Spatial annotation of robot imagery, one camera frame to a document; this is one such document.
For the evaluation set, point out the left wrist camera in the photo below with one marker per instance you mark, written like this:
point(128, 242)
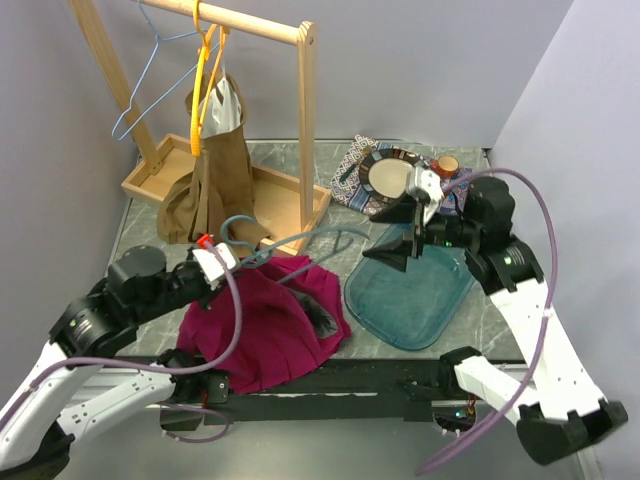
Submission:
point(214, 259)

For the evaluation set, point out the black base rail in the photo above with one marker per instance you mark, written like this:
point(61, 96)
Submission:
point(339, 389)

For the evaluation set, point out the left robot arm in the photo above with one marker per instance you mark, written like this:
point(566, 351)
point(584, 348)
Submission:
point(78, 388)

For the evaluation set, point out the dark green pen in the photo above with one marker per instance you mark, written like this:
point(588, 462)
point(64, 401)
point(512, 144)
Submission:
point(345, 175)

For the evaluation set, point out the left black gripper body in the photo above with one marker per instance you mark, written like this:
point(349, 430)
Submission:
point(194, 287)

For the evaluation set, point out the light blue wire hanger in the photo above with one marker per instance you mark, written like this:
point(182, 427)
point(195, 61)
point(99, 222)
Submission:
point(170, 63)

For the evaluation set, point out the orange ceramic cup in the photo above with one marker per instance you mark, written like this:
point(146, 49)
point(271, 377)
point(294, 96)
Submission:
point(445, 166)

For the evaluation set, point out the brown rimmed ceramic plate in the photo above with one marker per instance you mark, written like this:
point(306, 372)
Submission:
point(383, 173)

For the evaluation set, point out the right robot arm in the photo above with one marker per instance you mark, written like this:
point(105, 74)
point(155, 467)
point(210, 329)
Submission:
point(557, 409)

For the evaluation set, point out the patterned placemat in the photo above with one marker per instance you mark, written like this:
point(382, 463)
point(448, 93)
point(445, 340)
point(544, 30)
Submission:
point(350, 193)

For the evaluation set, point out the teal plastic basket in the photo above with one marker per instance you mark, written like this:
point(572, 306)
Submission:
point(409, 310)

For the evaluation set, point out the tan skirt with white lining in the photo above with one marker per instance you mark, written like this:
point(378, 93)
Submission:
point(221, 184)

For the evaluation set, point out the wooden clothes rack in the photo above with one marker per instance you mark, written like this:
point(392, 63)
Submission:
point(289, 207)

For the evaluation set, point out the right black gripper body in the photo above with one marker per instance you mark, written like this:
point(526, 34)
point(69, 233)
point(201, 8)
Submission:
point(413, 248)

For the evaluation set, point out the magenta garment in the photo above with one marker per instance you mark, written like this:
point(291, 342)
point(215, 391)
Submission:
point(292, 322)

